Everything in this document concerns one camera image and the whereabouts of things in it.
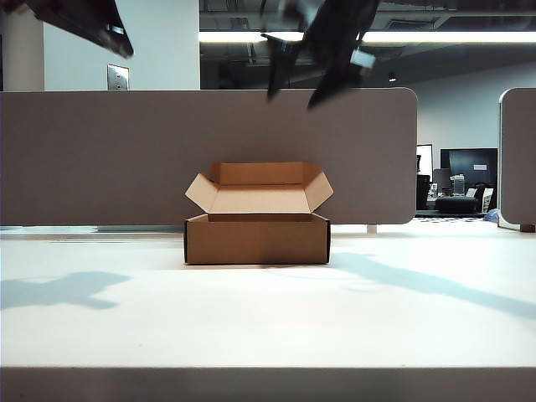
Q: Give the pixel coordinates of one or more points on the blue plastic bag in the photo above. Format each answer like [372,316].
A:
[492,216]

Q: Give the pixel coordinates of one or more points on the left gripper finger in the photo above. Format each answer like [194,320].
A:
[106,42]
[119,23]

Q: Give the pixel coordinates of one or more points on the large black screen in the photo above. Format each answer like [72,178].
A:
[469,161]

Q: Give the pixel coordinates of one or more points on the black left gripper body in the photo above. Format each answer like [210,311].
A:
[67,12]

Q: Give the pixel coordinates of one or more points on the small ceiling spot lamp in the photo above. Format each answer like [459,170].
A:
[391,78]

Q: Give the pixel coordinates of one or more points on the long ceiling light strip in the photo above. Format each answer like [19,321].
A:
[439,37]

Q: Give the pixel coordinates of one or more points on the metal wall switch plate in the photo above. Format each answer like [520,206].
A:
[117,77]

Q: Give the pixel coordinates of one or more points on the open brown cardboard box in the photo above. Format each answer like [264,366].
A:
[255,245]

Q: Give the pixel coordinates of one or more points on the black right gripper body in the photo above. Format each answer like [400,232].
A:
[335,25]

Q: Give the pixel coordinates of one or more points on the black round ottoman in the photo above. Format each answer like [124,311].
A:
[455,205]

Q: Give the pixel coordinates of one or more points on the wide brown desk partition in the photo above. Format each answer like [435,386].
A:
[104,167]

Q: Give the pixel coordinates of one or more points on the brown partition foot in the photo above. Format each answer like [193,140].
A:
[527,228]

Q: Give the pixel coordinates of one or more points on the white-framed board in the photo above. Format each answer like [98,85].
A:
[425,161]

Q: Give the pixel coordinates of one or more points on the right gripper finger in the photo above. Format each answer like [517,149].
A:
[335,86]
[281,63]

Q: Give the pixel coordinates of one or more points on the narrow brown desk partition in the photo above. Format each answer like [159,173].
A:
[518,159]

